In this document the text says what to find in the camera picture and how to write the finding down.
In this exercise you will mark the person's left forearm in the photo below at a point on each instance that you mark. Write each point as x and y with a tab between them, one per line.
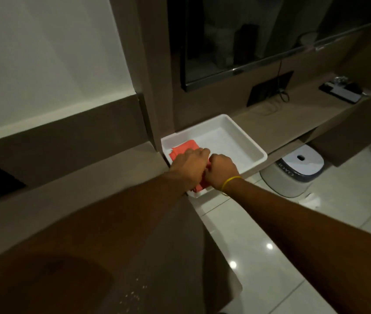
84	245

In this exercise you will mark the wall-mounted television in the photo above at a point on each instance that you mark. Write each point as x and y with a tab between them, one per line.
257	32

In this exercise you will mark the black wall socket panel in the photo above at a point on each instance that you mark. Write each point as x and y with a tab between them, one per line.
269	88

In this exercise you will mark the white plastic tray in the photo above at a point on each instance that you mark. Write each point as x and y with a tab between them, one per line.
228	143

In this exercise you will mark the brown wooden shelf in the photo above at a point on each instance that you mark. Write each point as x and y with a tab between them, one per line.
300	114

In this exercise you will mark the person's right forearm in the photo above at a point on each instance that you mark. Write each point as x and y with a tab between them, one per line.
313	245

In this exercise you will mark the yellow wrist band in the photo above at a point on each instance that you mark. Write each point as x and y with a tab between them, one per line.
229	182

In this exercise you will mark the white plastic stool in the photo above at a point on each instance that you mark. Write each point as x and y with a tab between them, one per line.
295	171

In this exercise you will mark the red cloth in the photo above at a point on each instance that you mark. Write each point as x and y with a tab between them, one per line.
183	148

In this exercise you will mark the person's left hand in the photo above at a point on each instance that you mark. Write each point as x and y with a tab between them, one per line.
187	165

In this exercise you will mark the person's right fingers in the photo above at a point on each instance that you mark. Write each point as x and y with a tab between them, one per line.
214	159

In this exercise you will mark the person's right hand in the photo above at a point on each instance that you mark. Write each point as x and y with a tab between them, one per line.
221	170

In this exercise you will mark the person's left fingers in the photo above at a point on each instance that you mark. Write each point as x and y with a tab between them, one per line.
202	153

